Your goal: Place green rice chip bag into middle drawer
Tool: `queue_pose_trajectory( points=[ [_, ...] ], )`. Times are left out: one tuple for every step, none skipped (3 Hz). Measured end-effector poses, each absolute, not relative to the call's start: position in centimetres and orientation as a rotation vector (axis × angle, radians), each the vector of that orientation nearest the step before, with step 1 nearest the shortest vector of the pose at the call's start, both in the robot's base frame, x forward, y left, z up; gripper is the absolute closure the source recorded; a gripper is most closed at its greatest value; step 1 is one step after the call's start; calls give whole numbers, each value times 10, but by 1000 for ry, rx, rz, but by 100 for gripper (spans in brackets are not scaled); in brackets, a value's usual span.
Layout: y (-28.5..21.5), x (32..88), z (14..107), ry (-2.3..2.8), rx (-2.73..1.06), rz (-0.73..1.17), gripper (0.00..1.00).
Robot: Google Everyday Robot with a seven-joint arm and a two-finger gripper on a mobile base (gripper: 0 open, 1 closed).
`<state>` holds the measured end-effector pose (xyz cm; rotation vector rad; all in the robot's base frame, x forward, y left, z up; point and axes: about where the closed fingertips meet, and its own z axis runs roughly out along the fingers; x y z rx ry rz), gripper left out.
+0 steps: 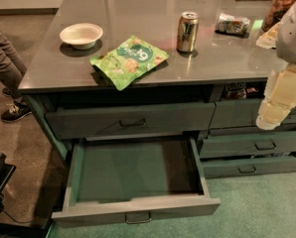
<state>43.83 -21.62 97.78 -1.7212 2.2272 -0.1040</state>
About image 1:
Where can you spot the middle right drawer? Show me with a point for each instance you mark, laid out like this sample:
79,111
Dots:
248,145

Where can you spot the closed top left drawer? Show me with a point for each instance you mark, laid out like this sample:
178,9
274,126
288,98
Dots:
130,120

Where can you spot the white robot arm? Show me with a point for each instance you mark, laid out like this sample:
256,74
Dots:
286,37

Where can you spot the white paper bowl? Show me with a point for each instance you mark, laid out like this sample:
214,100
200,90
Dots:
82,36

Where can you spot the bottom right drawer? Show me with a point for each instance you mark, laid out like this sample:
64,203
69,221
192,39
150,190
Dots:
249,167

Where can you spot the gold soda can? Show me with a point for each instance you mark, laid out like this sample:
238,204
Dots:
187,31

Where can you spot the snack packs in drawer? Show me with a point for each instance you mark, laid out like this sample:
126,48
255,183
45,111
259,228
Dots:
240,90

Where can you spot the open middle drawer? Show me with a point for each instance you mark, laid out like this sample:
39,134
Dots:
135,181

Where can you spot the person leg dark trousers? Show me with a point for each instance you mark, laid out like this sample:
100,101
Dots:
12,68

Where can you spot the crumpled white snack wrapper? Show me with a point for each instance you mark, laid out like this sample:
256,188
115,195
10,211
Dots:
232,25

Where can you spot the clear jar of snacks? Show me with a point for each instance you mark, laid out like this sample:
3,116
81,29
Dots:
275,13

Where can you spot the black sneaker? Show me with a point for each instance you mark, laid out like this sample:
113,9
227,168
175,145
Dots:
15,113

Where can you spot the green rice chip bag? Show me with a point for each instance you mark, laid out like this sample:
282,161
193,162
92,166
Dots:
132,59

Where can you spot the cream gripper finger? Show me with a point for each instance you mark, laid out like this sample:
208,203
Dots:
279,98

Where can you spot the top right drawer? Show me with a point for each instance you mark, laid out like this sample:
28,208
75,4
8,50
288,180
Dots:
241,113

